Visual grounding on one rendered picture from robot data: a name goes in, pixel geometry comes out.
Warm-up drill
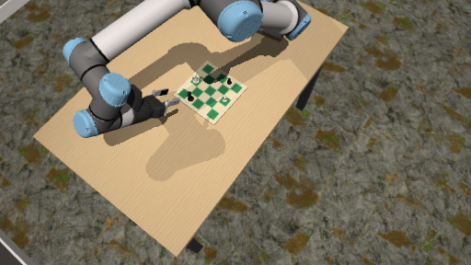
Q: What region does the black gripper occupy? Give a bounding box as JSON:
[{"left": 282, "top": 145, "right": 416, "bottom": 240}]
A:
[{"left": 121, "top": 84, "right": 180, "bottom": 128}]

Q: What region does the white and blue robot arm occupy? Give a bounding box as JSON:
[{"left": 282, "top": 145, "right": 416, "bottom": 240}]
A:
[{"left": 63, "top": 0, "right": 312, "bottom": 138}]

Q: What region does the green and cream chessboard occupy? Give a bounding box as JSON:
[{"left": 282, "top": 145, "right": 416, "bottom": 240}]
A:
[{"left": 173, "top": 61, "right": 247, "bottom": 125}]

